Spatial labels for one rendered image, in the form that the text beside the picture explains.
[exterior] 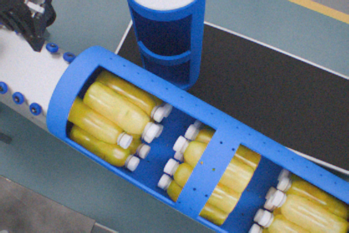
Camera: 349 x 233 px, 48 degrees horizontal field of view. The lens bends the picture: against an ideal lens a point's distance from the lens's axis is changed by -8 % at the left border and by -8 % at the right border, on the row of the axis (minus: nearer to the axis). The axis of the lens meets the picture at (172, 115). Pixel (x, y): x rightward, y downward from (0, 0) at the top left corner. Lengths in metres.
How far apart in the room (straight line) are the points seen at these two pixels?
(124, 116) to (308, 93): 1.38
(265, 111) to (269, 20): 0.63
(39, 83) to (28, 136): 1.01
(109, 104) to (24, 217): 0.44
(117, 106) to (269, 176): 0.49
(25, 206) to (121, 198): 1.03
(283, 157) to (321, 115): 1.22
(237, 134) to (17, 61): 0.82
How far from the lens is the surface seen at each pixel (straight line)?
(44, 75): 1.43
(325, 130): 2.22
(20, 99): 1.38
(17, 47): 1.51
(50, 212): 1.24
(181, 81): 2.15
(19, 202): 1.27
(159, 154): 1.25
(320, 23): 2.62
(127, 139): 1.09
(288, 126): 2.17
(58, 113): 1.07
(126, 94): 1.11
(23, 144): 2.41
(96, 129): 1.10
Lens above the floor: 2.19
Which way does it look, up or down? 75 degrees down
